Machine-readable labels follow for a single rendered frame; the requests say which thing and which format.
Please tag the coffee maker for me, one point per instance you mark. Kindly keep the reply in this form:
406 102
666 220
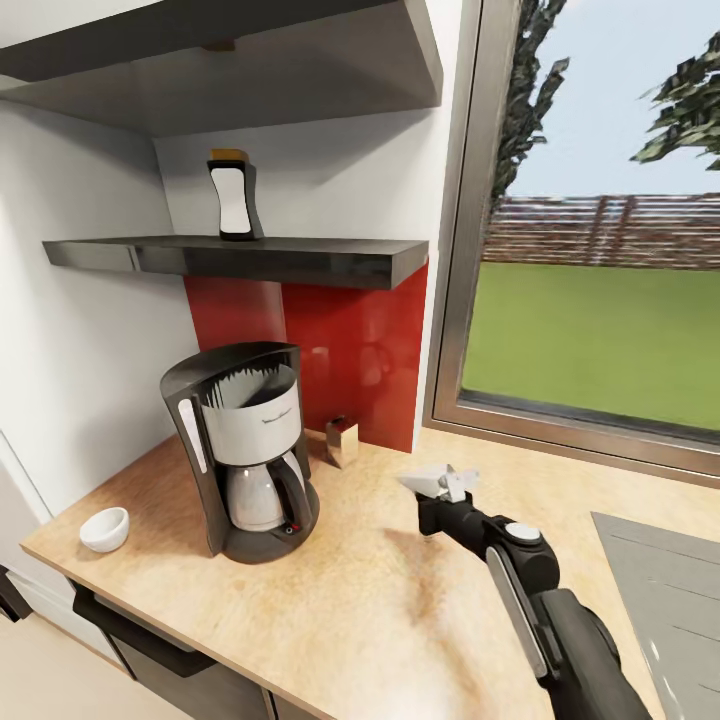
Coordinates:
238 410

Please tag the paper coffee filter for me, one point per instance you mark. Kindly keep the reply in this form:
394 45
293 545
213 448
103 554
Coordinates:
424 481

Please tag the bottle of coffee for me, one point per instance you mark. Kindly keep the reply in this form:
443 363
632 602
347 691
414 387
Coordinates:
235 179

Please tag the fridge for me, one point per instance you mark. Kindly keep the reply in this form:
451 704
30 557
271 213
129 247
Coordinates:
82 350

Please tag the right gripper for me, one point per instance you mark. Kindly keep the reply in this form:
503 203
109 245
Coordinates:
436 515

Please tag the coffee cup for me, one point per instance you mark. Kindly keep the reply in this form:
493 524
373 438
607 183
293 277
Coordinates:
107 530

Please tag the fixed window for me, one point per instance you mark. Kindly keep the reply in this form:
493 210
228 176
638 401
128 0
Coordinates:
577 299

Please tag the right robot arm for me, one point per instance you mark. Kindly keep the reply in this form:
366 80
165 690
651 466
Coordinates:
567 645

